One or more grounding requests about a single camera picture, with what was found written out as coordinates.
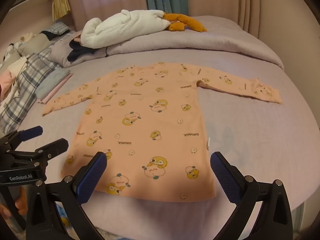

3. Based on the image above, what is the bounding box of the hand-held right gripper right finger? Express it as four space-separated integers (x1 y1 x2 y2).
210 151 293 240

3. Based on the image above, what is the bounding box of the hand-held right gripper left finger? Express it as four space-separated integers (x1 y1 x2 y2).
25 151 108 240

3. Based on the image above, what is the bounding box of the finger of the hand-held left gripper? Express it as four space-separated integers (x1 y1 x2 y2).
0 126 43 153
10 138 69 170

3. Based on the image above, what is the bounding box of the orange cartoon print shirt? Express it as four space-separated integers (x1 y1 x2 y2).
41 62 283 203

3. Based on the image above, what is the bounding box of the person's left hand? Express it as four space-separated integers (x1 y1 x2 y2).
0 186 28 218

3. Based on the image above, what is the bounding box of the folded pink cloth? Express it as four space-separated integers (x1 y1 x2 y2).
37 73 74 104

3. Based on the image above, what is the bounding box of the lilac bed sheet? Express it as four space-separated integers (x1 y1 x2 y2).
5 52 320 240

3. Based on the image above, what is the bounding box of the folded grey cloth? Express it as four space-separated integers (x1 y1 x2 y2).
35 68 71 99

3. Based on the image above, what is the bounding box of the cream cloth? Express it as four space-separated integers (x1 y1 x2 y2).
6 56 28 81

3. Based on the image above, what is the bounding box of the olive pillow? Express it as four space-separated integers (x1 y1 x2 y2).
17 31 59 57

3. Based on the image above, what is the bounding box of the dark navy cloth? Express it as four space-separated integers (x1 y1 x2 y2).
67 38 97 62

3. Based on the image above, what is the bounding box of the blue striped pillow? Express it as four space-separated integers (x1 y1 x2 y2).
41 21 73 40

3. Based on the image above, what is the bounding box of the yellow fringed cloth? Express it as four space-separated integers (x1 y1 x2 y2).
51 0 72 22

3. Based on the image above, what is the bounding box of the grey comforter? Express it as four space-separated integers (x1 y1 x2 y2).
50 15 285 71

